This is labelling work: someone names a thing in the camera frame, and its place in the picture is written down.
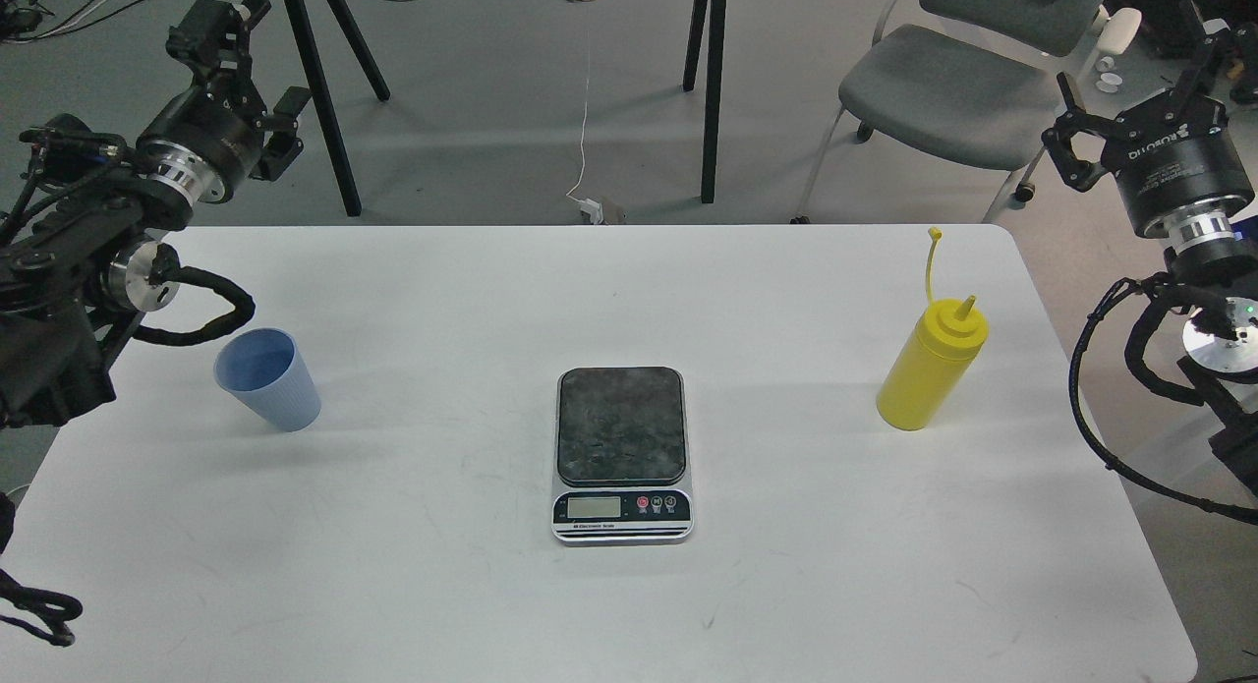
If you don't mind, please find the blue ribbed plastic cup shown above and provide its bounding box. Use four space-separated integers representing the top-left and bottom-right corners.
214 326 322 431

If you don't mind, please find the white power adapter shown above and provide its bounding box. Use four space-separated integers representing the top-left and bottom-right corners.
577 197 626 226

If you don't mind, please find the white cap on floor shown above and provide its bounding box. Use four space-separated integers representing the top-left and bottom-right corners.
1094 70 1123 93

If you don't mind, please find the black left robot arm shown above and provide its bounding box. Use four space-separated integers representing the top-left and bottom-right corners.
1 0 311 428

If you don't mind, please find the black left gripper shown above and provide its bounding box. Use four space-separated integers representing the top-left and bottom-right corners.
138 0 312 204

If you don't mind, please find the grey office chair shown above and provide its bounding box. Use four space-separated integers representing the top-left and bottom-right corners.
837 0 1141 223

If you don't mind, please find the white hanging cable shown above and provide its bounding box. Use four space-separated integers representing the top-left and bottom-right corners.
564 0 604 204

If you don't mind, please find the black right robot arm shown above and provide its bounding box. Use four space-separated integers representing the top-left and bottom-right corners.
1042 0 1257 525

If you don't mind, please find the black trestle table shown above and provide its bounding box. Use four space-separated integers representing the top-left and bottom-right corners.
224 0 754 218

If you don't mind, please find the digital kitchen scale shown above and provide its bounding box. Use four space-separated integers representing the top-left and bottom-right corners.
551 366 694 547

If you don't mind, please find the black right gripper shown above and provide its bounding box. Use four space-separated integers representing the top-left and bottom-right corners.
1042 1 1255 239

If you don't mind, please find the yellow squeeze bottle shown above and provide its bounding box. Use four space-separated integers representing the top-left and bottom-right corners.
876 226 990 431

